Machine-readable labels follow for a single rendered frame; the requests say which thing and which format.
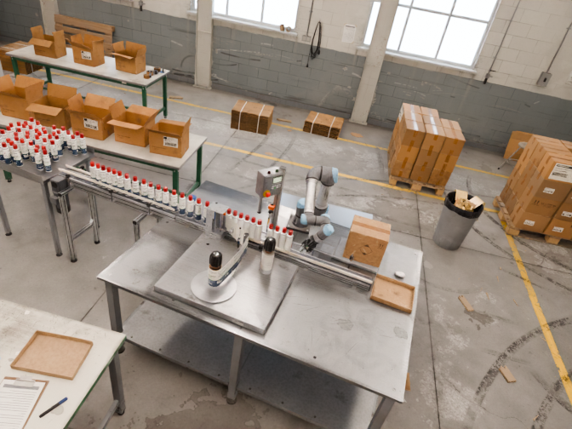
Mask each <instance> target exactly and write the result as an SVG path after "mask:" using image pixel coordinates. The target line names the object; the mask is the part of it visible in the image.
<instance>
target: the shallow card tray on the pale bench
mask: <svg viewBox="0 0 572 429"><path fill-rule="evenodd" d="M93 345H94V344H93V341H91V340H85V339H81V338H77V337H72V336H68V335H59V334H55V333H50V332H46V331H42V330H36V331H35V333H34V334H33V335H32V337H31V338H30V339H29V340H28V341H27V343H26V344H25V346H24V347H23V348H22V350H21V351H20V353H19V354H18V355H17V356H16V358H15V359H14V361H13V362H12V363H11V364H10V367H11V369H17V370H21V371H25V372H30V373H35V374H40V375H47V376H53V377H57V378H61V379H66V380H73V379H74V378H75V376H76V374H77V372H78V370H79V369H80V368H81V366H82V364H83V362H84V360H85V359H86V357H87V356H88V354H89V352H90V350H91V348H92V346H93Z"/></svg>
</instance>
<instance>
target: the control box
mask: <svg viewBox="0 0 572 429"><path fill-rule="evenodd" d="M276 169H278V170H279V167H273V168H269V169H261V170H258V174H257V181H256V188H255V192H256V193H257V194H258V195H259V196H260V197H261V198H264V197H266V193H267V192H270V193H271V196H274V195H277V194H280V193H281V188H282V185H281V188H278V189H274V190H271V189H272V186H273V185H276V184H280V183H283V179H282V182H278V183H274V184H272V180H273V177H275V176H279V175H282V176H283V171H281V172H280V171H278V173H276V172H275V171H276ZM268 170H270V171H271V174H267V171H268Z"/></svg>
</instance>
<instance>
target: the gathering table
mask: <svg viewBox="0 0 572 429"><path fill-rule="evenodd" d="M86 147H87V146H86ZM87 153H88V154H87V155H82V153H81V152H79V153H78V156H73V155H72V152H69V151H68V147H65V150H64V151H63V156H62V157H59V162H53V159H52V157H51V159H50V162H51V167H52V172H50V173H47V172H46V171H45V168H44V167H43V168H44V170H42V171H38V170H37V165H36V164H35V163H32V162H31V157H30V156H29V158H30V160H29V161H24V160H23V158H22V163H23V166H22V167H17V166H16V163H13V164H12V165H9V164H6V163H5V161H4V162H0V169H2V170H5V171H8V172H10V173H12V174H17V175H18V176H21V177H24V178H27V179H28V180H33V181H35V182H37V183H40V184H41V187H42V191H43V198H44V202H45V206H46V210H47V214H48V218H49V225H50V230H51V233H52V238H53V241H54V248H55V253H57V254H56V256H58V257H60V256H62V255H63V254H62V253H61V252H62V250H61V246H60V239H59V234H58V231H57V226H56V222H55V217H54V211H53V206H52V203H51V202H50V199H49V197H50V194H49V186H48V182H50V179H52V178H54V177H55V176H56V175H57V174H58V173H60V172H62V171H60V170H59V168H60V169H69V170H71V169H70V168H67V167H66V164H67V165H70V166H72V167H74V168H76V167H77V166H78V165H80V164H82V163H84V162H85V167H86V171H87V172H89V173H90V169H89V167H90V162H91V160H90V159H91V158H93V157H94V149H93V148H90V147H87ZM94 204H95V210H96V217H97V223H98V228H99V227H100V226H99V224H100V223H99V217H98V210H97V204H96V198H95V196H94ZM0 217H1V220H2V223H3V228H4V231H5V232H7V233H6V234H5V235H6V236H11V235H12V232H11V229H10V226H9V221H8V217H7V215H6V212H5V208H4V206H3V200H2V197H1V194H0Z"/></svg>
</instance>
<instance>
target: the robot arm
mask: <svg viewBox="0 0 572 429"><path fill-rule="evenodd" d="M318 181H320V182H321V186H320V190H319V193H318V196H317V200H315V198H316V188H317V183H318ZM337 182H338V169H337V168H331V167H325V166H319V165H318V166H315V167H313V168H311V169H310V170H309V172H308V173H307V175H306V198H302V199H300V200H299V201H298V203H297V205H296V206H297V207H296V211H295V216H294V218H293V219H292V223H293V225H294V226H296V227H299V228H306V227H308V226H309V225H310V226H320V230H319V231H318V232H317V233H315V234H314V235H311V236H310V238H311V239H309V238H308V239H307V240H305V241H303V242H302V244H301V246H300V253H303V254H304V253H305V252H307V253H308V252H309V253H310V252H312V251H313V249H314V247H315V246H316V245H317V244H319V243H321V242H322V241H324V239H325V238H327V237H328V236H330V235H331V234H332V233H333V232H334V228H333V227H332V226H331V225H330V217H329V215H328V212H329V205H328V203H327V201H328V198H329V193H330V190H331V187H332V186H333V185H334V184H335V183H337ZM303 248H304V249H303ZM309 253H308V254H309Z"/></svg>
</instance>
